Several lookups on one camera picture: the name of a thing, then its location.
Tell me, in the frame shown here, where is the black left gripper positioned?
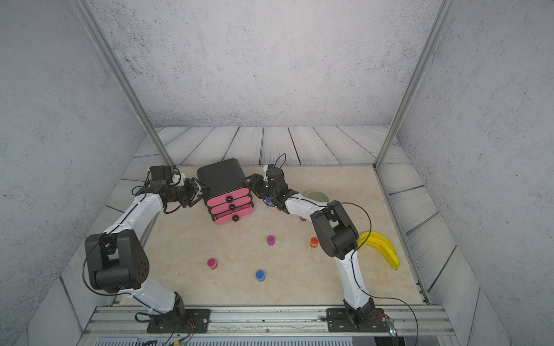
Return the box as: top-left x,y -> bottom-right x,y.
167,177 -> 211,208

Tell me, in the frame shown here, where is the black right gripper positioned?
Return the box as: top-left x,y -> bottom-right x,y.
240,174 -> 277,201

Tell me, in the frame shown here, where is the black pink drawer cabinet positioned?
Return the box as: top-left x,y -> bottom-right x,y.
197,159 -> 254,225

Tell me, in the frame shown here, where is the purple paint can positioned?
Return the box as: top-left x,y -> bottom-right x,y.
267,236 -> 276,247

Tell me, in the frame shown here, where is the magenta paint can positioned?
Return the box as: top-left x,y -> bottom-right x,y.
207,258 -> 218,270

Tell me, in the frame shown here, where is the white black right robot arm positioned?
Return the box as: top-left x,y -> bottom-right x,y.
244,164 -> 377,330

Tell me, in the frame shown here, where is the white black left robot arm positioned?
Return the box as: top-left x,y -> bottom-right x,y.
82,166 -> 208,323

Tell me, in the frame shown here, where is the orange paint can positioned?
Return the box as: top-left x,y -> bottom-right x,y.
310,237 -> 319,248

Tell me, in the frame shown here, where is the green bowl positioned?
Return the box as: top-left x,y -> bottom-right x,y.
305,191 -> 330,203

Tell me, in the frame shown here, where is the yellow banana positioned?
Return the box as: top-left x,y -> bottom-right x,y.
358,232 -> 400,270

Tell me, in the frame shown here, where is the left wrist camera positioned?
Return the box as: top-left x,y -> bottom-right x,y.
148,166 -> 182,185

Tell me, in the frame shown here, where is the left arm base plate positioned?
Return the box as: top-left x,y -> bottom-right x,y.
147,309 -> 212,334

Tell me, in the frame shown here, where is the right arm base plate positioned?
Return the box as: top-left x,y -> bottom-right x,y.
322,308 -> 390,333

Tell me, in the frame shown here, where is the aluminium front rail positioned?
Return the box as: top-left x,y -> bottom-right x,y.
78,305 -> 459,345

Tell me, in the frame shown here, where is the left metal frame post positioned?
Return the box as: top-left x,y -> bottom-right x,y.
71,0 -> 176,166

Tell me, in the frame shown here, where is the metal frame post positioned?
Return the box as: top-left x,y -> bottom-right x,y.
374,0 -> 456,172
71,0 -> 176,166

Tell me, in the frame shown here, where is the right metal frame post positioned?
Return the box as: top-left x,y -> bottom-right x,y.
374,0 -> 456,172

